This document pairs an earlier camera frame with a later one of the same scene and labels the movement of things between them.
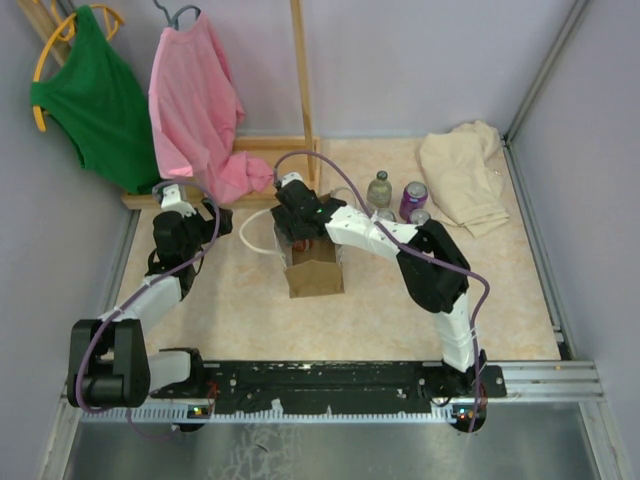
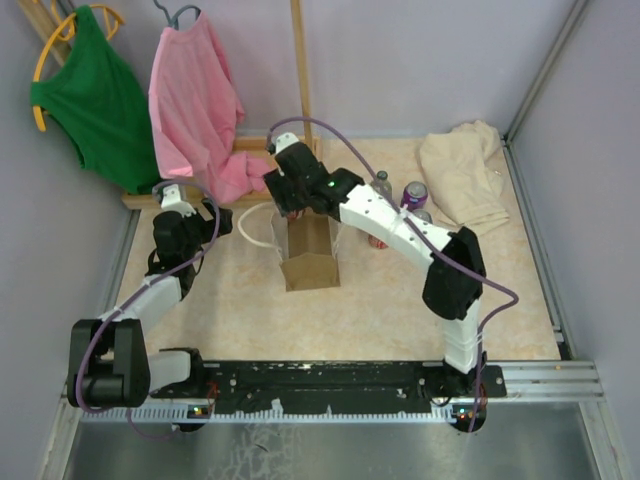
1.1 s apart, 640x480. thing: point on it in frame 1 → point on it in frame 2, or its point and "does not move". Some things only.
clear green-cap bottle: (379, 191) does not move
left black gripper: (207, 224) does not move
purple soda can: (413, 198) does not move
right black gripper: (284, 219) → (277, 183)
